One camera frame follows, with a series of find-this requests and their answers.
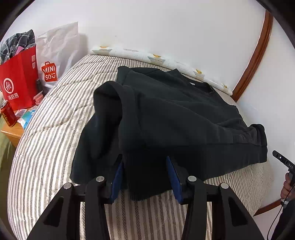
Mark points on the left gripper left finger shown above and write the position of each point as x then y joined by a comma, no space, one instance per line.
60,219

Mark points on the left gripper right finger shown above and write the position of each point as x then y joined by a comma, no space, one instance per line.
231,220

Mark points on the black sweater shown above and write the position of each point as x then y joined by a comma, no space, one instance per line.
147,116

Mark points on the person's right hand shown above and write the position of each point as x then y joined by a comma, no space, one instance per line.
286,189

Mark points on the wooden nightstand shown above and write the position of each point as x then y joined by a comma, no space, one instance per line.
12,129

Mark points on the small packets on nightstand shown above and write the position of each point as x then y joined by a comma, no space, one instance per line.
24,116

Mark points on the red drink can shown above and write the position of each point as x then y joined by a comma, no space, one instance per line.
8,113

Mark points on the dark bottle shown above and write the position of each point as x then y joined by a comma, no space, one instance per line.
39,86

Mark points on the red paper shopping bag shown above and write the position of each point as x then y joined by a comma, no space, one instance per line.
18,79

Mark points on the white Miniso plastic bag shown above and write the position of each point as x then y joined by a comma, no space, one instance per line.
57,51

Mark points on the plaid dark cloth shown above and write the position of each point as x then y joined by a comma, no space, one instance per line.
18,41

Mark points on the white patterned pillow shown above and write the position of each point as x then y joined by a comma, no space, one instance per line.
160,61

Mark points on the wooden door frame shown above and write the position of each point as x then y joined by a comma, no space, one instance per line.
256,57

